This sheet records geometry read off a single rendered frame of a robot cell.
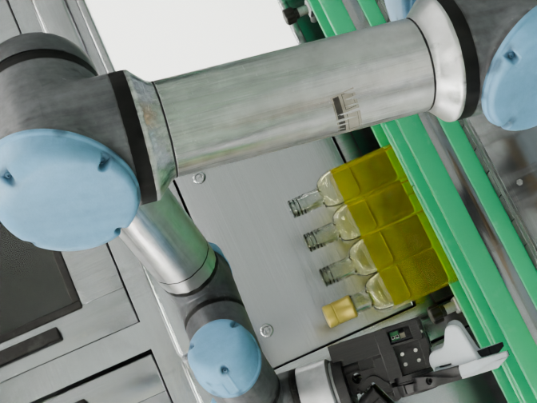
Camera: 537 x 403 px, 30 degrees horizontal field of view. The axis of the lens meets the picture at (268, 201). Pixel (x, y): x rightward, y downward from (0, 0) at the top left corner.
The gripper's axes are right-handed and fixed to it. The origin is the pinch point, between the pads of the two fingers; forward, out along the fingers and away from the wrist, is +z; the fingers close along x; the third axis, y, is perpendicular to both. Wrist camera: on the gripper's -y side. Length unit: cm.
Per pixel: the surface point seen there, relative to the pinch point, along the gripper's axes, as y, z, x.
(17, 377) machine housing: 17, -75, 34
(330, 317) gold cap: 10.4, -22.2, 27.7
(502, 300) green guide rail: 5.4, 1.8, 20.1
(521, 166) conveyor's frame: 21.9, 10.4, 22.2
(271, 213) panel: 30, -28, 44
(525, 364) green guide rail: -3.5, 1.9, 19.0
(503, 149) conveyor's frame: 25.0, 8.9, 22.3
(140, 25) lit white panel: 69, -41, 46
